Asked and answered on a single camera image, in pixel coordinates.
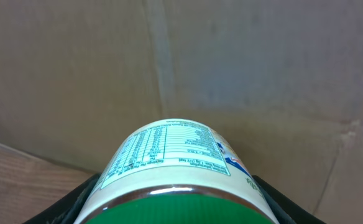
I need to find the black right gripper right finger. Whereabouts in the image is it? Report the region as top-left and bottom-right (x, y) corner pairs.
(253, 175), (325, 224)

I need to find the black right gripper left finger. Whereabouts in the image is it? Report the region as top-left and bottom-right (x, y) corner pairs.
(23, 174), (100, 224)

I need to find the green lid jar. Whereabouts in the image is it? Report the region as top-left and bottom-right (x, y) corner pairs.
(75, 119), (277, 223)

